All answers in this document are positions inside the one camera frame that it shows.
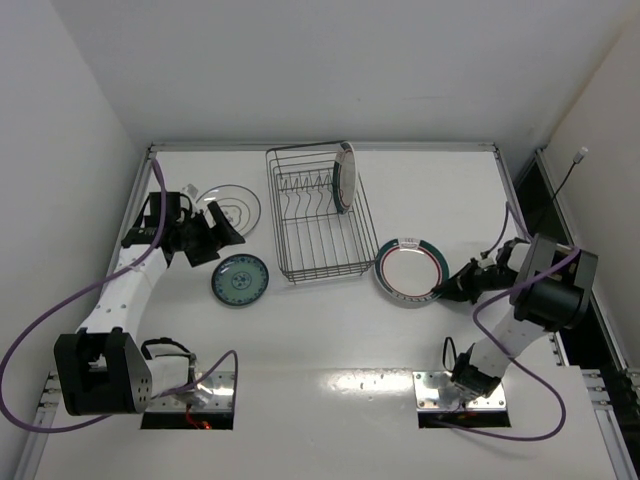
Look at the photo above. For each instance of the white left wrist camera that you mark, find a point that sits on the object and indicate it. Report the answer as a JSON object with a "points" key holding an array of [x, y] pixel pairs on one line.
{"points": [[191, 191]]}

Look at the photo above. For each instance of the aluminium frame rail right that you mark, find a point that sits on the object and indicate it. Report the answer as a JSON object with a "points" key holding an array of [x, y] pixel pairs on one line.
{"points": [[591, 344]]}

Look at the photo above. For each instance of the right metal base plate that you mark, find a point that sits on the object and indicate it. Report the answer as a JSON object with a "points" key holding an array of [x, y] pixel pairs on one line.
{"points": [[436, 393]]}

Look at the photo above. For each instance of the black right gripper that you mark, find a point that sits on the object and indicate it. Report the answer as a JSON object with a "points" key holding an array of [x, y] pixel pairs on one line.
{"points": [[463, 281]]}

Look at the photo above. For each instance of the white plate with teal rim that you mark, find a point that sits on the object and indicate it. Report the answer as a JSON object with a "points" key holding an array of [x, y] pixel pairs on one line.
{"points": [[239, 204]]}

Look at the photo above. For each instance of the metal base plate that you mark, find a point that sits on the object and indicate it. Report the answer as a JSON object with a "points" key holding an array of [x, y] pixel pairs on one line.
{"points": [[214, 395], [436, 393]]}

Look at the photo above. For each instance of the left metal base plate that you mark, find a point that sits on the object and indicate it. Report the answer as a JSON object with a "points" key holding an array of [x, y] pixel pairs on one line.
{"points": [[214, 395]]}

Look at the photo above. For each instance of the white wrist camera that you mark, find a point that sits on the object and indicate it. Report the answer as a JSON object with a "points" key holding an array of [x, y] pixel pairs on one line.
{"points": [[485, 262], [191, 191]]}

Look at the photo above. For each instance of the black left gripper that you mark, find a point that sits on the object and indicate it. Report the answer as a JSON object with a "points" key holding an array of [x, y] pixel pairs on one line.
{"points": [[206, 240]]}

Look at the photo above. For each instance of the grey wire dish rack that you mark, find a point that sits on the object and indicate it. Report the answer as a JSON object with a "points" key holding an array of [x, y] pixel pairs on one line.
{"points": [[313, 241]]}

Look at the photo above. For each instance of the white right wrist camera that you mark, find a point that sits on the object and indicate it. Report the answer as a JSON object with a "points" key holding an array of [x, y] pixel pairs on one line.
{"points": [[485, 262]]}

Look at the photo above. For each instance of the blue floral green plate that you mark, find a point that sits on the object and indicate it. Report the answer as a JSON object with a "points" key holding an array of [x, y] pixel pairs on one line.
{"points": [[240, 280]]}

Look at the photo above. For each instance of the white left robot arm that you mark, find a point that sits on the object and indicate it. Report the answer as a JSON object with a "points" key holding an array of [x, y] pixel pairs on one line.
{"points": [[101, 368]]}

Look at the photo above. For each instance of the green red rimmed plate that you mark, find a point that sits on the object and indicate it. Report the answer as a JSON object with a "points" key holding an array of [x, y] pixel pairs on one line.
{"points": [[409, 270], [344, 178]]}

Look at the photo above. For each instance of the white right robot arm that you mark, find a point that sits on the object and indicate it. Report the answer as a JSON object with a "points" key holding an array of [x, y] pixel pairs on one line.
{"points": [[549, 287]]}

